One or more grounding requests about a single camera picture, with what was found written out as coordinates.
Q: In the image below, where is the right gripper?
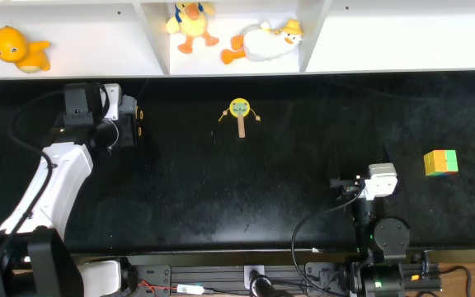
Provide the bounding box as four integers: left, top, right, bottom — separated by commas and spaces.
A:
327, 143, 393, 196

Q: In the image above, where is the grey and yellow toy truck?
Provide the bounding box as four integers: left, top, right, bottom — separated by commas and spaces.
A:
118, 94, 145, 139

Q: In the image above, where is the orange toy dinosaur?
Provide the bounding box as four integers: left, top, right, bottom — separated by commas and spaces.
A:
0, 25, 52, 74

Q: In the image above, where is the many-coloured puzzle cube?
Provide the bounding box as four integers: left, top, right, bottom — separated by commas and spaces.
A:
423, 148, 459, 177

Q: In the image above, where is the white shelf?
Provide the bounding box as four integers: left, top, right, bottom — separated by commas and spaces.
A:
0, 0, 475, 80

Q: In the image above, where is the yellow rattle drum toy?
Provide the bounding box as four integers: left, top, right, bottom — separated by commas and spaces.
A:
218, 97, 262, 139

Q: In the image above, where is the white plush duck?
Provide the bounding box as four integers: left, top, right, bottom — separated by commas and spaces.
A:
220, 18, 304, 65

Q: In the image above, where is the yellow plush duck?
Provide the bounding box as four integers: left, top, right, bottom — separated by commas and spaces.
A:
165, 2, 221, 54

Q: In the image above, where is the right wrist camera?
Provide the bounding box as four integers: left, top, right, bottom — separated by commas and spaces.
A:
363, 162, 399, 201

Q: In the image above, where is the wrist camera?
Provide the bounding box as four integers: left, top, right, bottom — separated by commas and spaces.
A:
363, 162, 399, 201
100, 82, 123, 121

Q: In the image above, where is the black cable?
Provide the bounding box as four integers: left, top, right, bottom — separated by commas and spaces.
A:
290, 185, 366, 297
0, 88, 67, 297

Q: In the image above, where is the mounting rail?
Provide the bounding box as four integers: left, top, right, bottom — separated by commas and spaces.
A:
125, 249, 473, 297

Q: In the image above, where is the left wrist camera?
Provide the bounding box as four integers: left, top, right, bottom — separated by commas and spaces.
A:
100, 82, 123, 121

